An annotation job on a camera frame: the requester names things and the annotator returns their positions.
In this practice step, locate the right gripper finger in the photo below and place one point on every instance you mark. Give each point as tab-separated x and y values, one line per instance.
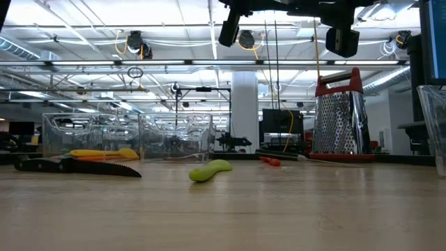
229	29

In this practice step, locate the green silicone spoon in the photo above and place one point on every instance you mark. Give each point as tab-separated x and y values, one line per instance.
205	172

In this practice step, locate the yellow silicone spatula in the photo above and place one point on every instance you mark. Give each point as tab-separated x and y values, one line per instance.
101	152

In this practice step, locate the thin black serrated knife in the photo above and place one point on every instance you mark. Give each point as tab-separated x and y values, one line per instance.
87	169

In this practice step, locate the background black robot arm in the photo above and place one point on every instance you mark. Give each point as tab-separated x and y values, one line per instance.
231	142

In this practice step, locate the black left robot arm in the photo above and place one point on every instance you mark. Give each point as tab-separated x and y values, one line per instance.
2	10

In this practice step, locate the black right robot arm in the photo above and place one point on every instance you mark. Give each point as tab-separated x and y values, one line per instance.
343	42

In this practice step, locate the white building column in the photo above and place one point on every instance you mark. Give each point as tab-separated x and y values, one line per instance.
245	111

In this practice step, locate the black background screen cart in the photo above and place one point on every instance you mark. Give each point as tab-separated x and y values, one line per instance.
278	122

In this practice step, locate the clear plastic bin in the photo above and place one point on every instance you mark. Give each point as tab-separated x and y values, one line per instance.
433	132
87	132
174	132

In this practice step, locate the red silicone spoon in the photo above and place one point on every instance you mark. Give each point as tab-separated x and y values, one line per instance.
271	161

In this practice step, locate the long ceiling light strip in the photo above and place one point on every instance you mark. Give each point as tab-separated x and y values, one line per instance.
87	63

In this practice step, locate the computer monitor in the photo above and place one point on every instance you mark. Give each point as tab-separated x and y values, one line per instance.
435	42

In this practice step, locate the dark grey desk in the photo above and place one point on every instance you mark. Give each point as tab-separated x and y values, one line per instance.
416	132

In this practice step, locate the black background stand frame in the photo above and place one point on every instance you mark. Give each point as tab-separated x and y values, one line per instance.
203	89

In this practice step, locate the black monitor stand post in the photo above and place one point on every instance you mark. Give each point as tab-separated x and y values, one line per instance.
415	76

